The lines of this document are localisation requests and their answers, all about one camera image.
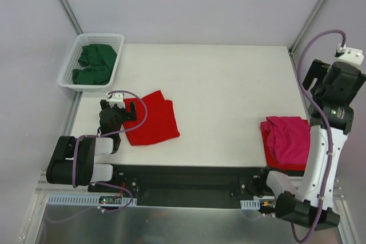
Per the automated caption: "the green t shirt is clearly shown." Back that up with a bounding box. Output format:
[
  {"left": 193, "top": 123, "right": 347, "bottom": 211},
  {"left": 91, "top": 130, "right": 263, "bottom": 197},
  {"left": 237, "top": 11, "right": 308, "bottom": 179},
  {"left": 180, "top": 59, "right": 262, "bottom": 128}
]
[{"left": 72, "top": 44, "right": 117, "bottom": 85}]

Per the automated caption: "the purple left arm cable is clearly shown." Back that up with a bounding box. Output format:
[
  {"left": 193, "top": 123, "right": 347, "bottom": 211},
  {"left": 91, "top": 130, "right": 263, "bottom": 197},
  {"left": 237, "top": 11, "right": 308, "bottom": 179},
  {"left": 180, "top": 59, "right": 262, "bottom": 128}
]
[{"left": 45, "top": 91, "right": 149, "bottom": 223}]

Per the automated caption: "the white cable duct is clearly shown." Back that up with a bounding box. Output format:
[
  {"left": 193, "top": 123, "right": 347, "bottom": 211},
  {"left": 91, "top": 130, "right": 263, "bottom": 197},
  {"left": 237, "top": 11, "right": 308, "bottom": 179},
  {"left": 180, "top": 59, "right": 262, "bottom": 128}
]
[
  {"left": 240, "top": 199, "right": 261, "bottom": 210},
  {"left": 47, "top": 194, "right": 137, "bottom": 207}
]

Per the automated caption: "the white plastic basket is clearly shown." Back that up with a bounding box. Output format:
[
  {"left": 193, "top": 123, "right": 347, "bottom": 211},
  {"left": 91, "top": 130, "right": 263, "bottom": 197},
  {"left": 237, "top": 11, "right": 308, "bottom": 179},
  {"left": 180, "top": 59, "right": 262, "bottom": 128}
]
[{"left": 58, "top": 33, "right": 125, "bottom": 92}]

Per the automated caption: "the left white cable duct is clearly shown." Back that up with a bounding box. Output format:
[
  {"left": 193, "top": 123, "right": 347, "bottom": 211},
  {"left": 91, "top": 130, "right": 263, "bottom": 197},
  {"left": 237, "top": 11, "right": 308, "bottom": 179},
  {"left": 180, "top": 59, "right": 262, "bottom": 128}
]
[{"left": 47, "top": 194, "right": 137, "bottom": 207}]

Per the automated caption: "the red t shirt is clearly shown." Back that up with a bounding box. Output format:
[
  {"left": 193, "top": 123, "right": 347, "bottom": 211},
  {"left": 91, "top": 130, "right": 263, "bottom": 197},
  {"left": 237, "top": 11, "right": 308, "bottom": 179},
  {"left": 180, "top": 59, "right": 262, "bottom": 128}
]
[
  {"left": 260, "top": 119, "right": 311, "bottom": 172},
  {"left": 123, "top": 90, "right": 180, "bottom": 146}
]

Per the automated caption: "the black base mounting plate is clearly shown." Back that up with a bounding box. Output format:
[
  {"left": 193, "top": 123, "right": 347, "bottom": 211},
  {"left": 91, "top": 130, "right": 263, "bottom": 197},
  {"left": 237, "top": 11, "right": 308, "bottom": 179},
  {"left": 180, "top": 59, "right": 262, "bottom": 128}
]
[{"left": 87, "top": 165, "right": 273, "bottom": 209}]

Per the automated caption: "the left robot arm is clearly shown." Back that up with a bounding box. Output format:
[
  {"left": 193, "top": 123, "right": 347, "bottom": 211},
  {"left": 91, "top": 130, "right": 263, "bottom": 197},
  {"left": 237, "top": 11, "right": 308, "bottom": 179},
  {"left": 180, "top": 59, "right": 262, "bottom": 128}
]
[{"left": 46, "top": 99, "right": 137, "bottom": 192}]

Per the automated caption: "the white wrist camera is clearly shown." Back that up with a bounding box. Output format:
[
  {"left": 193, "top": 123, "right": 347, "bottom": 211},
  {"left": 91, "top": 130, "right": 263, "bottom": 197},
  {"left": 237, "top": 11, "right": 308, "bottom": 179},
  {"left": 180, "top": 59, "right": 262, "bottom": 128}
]
[
  {"left": 106, "top": 91, "right": 125, "bottom": 108},
  {"left": 335, "top": 44, "right": 364, "bottom": 66}
]

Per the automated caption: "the aluminium front rail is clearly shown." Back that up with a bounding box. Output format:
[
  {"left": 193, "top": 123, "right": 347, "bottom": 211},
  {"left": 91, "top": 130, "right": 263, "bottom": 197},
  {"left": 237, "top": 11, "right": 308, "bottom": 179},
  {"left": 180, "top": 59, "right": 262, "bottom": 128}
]
[{"left": 35, "top": 171, "right": 345, "bottom": 200}]

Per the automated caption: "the right white cable duct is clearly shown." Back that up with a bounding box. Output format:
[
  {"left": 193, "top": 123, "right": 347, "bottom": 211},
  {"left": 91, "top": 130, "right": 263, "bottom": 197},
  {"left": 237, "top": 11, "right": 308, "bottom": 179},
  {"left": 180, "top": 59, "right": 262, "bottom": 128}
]
[{"left": 240, "top": 199, "right": 261, "bottom": 210}]

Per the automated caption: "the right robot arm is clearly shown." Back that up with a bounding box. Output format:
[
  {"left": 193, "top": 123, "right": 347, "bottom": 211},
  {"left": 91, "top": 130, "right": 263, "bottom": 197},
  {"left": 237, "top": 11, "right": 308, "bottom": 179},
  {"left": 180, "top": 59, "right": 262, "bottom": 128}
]
[{"left": 257, "top": 59, "right": 365, "bottom": 230}]

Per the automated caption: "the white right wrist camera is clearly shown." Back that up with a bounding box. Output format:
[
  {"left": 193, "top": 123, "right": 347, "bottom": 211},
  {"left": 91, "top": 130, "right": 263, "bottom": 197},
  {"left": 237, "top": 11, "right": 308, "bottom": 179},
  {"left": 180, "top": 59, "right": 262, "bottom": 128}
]
[{"left": 335, "top": 44, "right": 364, "bottom": 66}]

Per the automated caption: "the right aluminium frame post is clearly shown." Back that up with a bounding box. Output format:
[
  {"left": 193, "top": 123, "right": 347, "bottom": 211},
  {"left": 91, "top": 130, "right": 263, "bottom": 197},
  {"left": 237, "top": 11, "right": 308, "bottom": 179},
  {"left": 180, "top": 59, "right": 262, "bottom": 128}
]
[{"left": 288, "top": 0, "right": 328, "bottom": 57}]

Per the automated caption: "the aluminium frame post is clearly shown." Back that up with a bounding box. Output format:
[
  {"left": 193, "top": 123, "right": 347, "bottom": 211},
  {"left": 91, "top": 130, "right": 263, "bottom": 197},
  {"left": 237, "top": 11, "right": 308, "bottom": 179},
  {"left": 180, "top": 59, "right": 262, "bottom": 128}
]
[
  {"left": 42, "top": 0, "right": 86, "bottom": 35},
  {"left": 288, "top": 0, "right": 328, "bottom": 57}
]

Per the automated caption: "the left aluminium frame post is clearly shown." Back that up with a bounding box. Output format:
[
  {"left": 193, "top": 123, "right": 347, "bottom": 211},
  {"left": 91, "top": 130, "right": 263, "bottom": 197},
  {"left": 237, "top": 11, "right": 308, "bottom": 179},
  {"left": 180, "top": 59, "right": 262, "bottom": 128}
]
[{"left": 42, "top": 0, "right": 86, "bottom": 35}]

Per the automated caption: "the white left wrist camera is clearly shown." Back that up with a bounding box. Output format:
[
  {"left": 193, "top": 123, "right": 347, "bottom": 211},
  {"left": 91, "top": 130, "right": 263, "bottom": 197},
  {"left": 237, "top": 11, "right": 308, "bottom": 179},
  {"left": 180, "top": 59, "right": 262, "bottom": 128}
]
[{"left": 106, "top": 91, "right": 125, "bottom": 108}]

